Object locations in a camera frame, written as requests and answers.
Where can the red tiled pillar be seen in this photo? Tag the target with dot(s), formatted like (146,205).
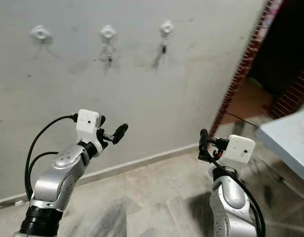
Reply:
(290,96)

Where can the white plastic table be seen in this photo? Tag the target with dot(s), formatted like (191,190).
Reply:
(287,139)

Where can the white wall hook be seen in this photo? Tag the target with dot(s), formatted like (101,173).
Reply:
(41,33)
(167,27)
(107,33)

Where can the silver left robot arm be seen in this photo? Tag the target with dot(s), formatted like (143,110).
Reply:
(58,182)

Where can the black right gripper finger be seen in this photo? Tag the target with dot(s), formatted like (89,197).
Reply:
(204,140)

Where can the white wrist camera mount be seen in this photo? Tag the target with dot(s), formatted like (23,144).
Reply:
(238,150)
(88,126)

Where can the red tiled wall edge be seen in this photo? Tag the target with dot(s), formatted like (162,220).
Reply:
(248,59)

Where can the small white floor scrap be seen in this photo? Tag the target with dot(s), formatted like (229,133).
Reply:
(18,202)

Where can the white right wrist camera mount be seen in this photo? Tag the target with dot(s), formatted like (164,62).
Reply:
(238,150)

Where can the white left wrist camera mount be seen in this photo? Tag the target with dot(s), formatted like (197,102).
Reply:
(88,126)

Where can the key with black fob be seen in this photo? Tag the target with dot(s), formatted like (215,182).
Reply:
(164,48)

